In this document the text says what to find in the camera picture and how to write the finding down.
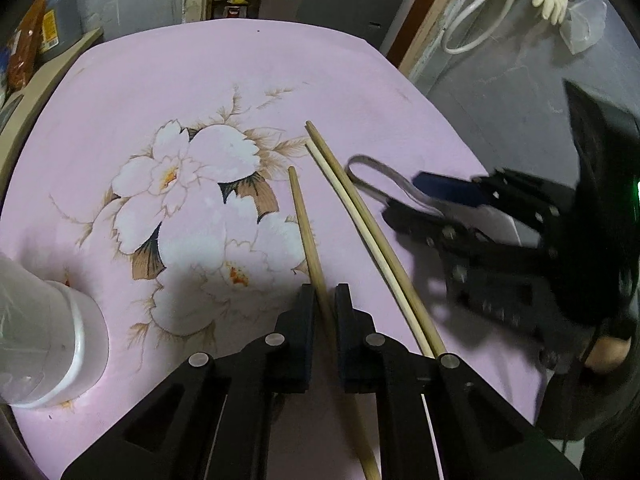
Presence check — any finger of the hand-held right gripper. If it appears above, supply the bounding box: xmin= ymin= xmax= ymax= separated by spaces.
xmin=414 ymin=169 xmax=582 ymax=247
xmin=382 ymin=199 xmax=557 ymax=347

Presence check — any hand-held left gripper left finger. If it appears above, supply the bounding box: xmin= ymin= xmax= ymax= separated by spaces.
xmin=60 ymin=284 xmax=317 ymax=480

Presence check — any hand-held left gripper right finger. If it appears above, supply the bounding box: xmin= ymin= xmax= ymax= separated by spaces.
xmin=334 ymin=283 xmax=583 ymax=480

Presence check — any metal spoon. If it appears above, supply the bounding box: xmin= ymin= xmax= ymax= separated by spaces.
xmin=346 ymin=155 xmax=523 ymax=246

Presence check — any bamboo chopstick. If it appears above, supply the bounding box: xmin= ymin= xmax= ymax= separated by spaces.
xmin=305 ymin=140 xmax=443 ymax=480
xmin=288 ymin=166 xmax=382 ymax=480

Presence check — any white plastic utensil basket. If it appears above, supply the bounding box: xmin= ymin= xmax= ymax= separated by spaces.
xmin=0 ymin=252 xmax=110 ymax=408

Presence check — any person's right hand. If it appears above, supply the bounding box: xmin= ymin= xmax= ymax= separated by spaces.
xmin=586 ymin=336 xmax=629 ymax=374

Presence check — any pair of wooden chopsticks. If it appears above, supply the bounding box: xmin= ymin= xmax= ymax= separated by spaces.
xmin=305 ymin=120 xmax=447 ymax=359

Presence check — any hanging clear plastic bag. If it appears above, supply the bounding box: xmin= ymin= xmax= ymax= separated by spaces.
xmin=559 ymin=0 xmax=608 ymax=55

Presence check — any grey cabinet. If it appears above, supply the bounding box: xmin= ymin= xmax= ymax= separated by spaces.
xmin=295 ymin=0 xmax=416 ymax=53

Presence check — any pink floral tablecloth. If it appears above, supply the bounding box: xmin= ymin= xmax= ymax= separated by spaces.
xmin=0 ymin=19 xmax=543 ymax=480

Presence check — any clear oil jug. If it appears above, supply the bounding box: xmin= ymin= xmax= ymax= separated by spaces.
xmin=39 ymin=7 xmax=61 ymax=53

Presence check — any white shower hose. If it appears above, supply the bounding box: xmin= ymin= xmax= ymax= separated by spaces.
xmin=441 ymin=0 xmax=541 ymax=56

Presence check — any wooden door frame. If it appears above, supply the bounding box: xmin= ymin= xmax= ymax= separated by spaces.
xmin=182 ymin=0 xmax=481 ymax=86

